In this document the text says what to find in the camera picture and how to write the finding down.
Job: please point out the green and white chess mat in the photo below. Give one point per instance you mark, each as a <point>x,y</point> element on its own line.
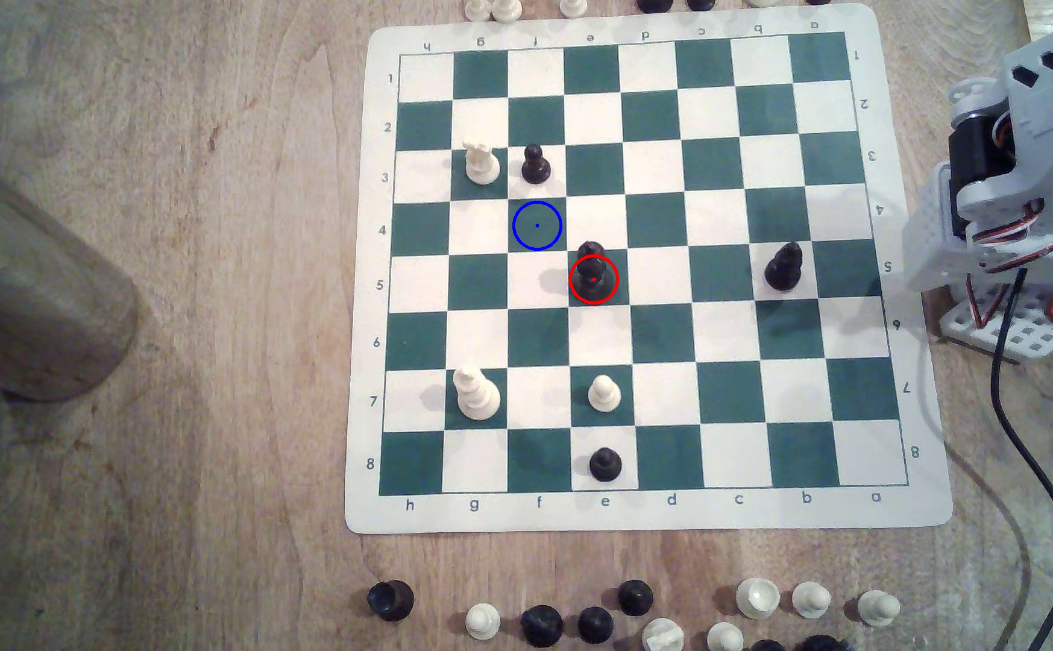
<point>653,271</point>

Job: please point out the tall black chess piece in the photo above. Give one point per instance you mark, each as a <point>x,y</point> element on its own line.
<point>593,273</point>

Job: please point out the black rook chess piece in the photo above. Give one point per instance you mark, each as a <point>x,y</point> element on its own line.
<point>391,600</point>

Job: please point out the white perforated base plate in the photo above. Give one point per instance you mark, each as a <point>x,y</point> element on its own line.
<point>1023,333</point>

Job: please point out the white pieces top right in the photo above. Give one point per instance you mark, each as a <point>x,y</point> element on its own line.
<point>477,9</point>

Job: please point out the white rook chess piece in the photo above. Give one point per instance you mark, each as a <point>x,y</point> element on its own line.
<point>758,598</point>

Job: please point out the black pawn chess piece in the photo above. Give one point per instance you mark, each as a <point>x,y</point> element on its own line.
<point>636,598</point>
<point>595,625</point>
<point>606,464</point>
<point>536,166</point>

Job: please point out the white knight chess piece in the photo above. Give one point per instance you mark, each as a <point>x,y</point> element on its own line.
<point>481,164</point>
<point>662,636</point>

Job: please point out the black bishop chess piece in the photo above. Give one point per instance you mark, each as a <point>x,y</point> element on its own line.
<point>784,269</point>

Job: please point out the white pawn chess piece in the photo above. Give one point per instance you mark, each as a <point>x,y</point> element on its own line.
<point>605,394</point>
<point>811,599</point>
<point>879,608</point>
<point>483,621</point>

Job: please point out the brown cylindrical post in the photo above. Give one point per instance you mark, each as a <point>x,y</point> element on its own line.
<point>29,298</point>

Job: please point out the grey printed robot arm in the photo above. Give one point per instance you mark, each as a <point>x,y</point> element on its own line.
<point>1046,117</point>

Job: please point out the white queen chess piece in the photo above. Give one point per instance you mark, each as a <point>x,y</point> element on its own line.
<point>476,394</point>

